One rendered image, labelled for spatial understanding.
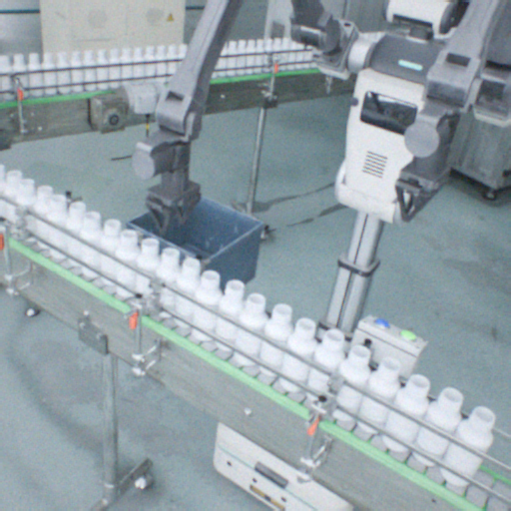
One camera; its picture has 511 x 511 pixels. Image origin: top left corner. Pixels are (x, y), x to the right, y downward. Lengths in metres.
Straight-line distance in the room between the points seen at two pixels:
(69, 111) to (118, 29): 2.68
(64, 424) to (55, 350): 0.43
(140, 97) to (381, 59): 1.33
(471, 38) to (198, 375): 0.88
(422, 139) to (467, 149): 3.90
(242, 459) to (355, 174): 1.08
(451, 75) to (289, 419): 0.73
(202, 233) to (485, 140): 3.11
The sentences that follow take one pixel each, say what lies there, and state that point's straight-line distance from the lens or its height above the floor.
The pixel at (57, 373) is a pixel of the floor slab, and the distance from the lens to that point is 2.69.
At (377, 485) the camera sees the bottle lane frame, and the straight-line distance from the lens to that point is 1.25.
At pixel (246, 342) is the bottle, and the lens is 1.23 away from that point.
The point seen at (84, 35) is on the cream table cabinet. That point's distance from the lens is 5.22.
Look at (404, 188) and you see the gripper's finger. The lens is 1.06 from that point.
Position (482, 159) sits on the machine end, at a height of 0.29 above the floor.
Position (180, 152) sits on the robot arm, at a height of 1.42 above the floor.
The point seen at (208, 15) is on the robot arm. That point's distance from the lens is 1.17.
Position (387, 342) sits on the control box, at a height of 1.11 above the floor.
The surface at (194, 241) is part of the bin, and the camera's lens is 2.11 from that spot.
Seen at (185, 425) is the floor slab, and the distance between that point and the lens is 2.46.
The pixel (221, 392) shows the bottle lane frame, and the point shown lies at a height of 0.91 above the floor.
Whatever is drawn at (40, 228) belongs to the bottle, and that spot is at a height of 1.06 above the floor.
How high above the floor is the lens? 1.89
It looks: 33 degrees down
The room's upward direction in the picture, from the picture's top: 8 degrees clockwise
